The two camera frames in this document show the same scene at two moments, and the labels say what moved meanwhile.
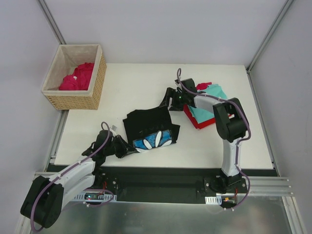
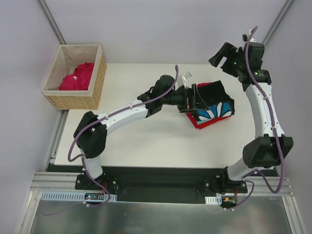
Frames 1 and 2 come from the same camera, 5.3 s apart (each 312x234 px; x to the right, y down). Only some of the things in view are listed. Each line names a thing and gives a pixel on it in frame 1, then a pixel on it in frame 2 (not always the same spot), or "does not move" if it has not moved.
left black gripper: [116, 146] to [189, 98]
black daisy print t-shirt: [150, 128] to [218, 102]
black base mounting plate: [168, 184] does not move
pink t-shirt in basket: [80, 80] does not move
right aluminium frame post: [249, 68] does not move
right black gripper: [173, 99] to [229, 59]
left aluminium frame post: [51, 21] does not move
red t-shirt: [188, 113] does not move
